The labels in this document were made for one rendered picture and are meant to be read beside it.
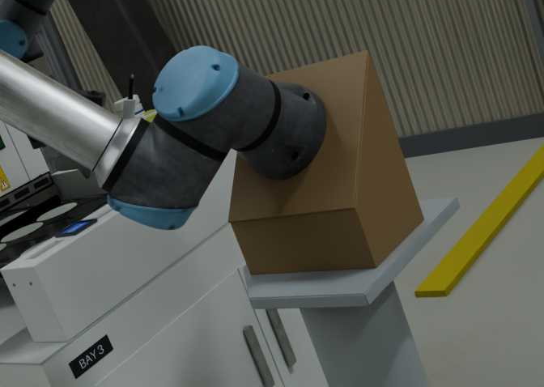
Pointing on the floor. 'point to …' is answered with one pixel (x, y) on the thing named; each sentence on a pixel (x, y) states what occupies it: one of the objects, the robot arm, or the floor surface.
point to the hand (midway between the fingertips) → (88, 171)
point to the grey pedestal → (358, 312)
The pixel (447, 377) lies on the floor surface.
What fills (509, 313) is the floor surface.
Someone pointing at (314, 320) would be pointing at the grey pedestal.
